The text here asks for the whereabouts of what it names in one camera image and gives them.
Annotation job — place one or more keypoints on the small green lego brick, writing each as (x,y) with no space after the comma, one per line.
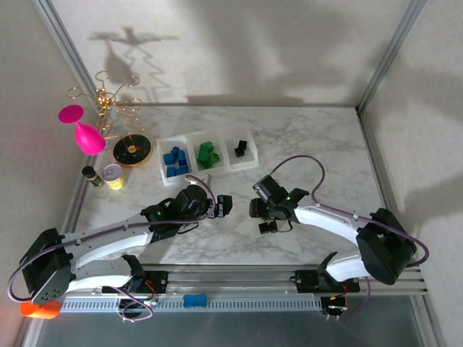
(216,158)

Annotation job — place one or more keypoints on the long green lego brick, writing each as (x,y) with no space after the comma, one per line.
(207,147)
(204,161)

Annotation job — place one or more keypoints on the long blue lego brick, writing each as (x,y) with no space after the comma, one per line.
(170,171)

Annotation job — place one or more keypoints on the small blue lego brick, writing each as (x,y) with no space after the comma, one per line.
(176,150)

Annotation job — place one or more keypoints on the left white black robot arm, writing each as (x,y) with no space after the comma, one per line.
(108,242)

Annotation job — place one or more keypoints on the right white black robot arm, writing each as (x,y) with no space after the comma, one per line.
(325,220)

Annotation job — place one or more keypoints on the white three-compartment container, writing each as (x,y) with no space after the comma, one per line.
(249,160)

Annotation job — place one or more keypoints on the yellow can silver lid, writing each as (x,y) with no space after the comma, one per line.
(114,173)

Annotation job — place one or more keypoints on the blue bone-shaped toy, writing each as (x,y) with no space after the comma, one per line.
(194,300)

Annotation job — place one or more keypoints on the black-lid spice jar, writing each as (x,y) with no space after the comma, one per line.
(88,172)

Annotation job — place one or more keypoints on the small black electronics box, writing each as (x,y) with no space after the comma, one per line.
(334,307)
(135,306)

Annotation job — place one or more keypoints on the pink plastic goblet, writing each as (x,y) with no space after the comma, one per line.
(88,139)

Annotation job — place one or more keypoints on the grey metal panel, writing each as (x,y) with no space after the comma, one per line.
(231,330)

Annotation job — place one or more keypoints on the orange plastic cylinder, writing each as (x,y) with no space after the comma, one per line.
(41,311)

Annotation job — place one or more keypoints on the aluminium mounting rail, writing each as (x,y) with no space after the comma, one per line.
(231,280)

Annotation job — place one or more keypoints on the aluminium table side rail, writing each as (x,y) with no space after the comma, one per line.
(381,173)
(76,188)

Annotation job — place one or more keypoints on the aluminium upright frame post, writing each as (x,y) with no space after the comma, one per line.
(67,54)
(390,54)

